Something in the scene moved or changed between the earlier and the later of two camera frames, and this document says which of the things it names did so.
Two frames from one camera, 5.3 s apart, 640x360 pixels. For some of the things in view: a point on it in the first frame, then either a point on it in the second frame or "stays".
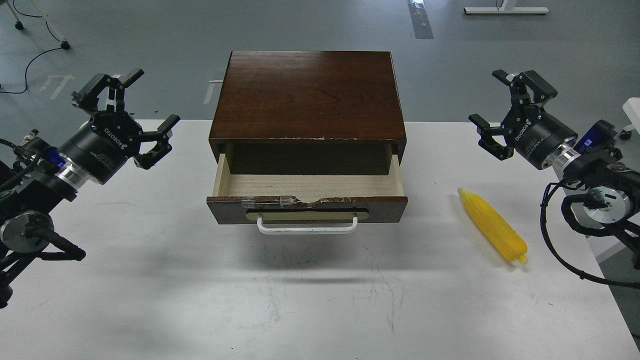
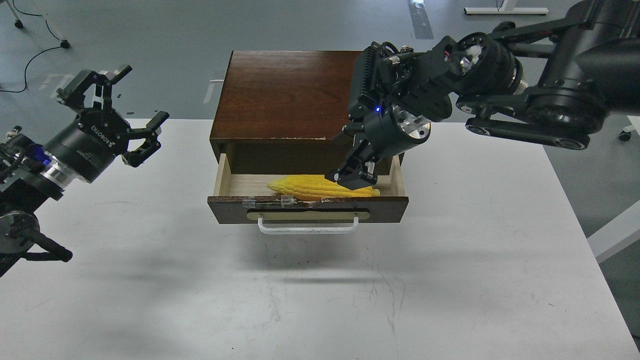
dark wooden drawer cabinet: (308, 113) stays
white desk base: (508, 8) stays
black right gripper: (534, 134) to (388, 132)
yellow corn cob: (509, 245) to (314, 187)
